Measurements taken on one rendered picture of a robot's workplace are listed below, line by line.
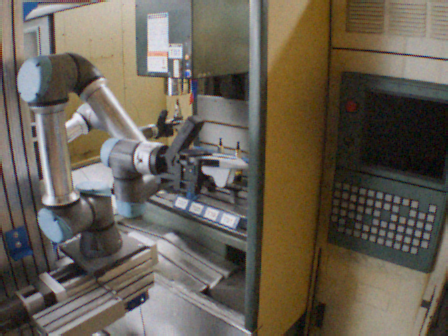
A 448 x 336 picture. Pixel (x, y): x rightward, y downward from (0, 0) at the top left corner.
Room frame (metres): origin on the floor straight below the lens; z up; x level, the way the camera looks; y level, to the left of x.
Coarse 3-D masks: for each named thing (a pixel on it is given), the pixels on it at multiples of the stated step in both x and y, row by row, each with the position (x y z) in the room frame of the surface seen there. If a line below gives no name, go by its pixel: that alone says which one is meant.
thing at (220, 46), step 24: (144, 0) 2.10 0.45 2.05; (168, 0) 1.98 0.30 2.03; (192, 0) 1.89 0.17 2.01; (216, 0) 2.02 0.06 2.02; (240, 0) 2.18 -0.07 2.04; (144, 24) 2.10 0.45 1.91; (168, 24) 1.98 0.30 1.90; (192, 24) 1.89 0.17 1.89; (216, 24) 2.02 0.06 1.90; (240, 24) 2.18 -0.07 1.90; (144, 48) 2.11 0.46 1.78; (192, 48) 1.89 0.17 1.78; (216, 48) 2.02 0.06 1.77; (240, 48) 2.18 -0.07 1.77; (144, 72) 2.11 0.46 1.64; (168, 72) 1.99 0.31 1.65; (192, 72) 1.89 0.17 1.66; (216, 72) 2.02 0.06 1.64; (240, 72) 2.19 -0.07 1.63
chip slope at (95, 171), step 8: (72, 168) 2.69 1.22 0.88; (80, 168) 2.75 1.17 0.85; (88, 168) 2.78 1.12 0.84; (96, 168) 2.81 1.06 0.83; (104, 168) 2.84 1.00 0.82; (80, 176) 2.66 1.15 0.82; (88, 176) 2.69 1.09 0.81; (96, 176) 2.72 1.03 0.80; (104, 176) 2.75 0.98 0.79; (112, 176) 2.79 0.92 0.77; (112, 200) 2.53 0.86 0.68
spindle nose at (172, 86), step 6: (168, 78) 2.17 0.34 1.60; (174, 78) 2.16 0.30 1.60; (168, 84) 2.17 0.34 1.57; (174, 84) 2.16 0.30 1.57; (180, 84) 2.17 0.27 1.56; (186, 84) 2.19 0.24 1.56; (168, 90) 2.17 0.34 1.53; (174, 90) 2.16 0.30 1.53; (180, 90) 2.17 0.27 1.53; (186, 90) 2.19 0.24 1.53
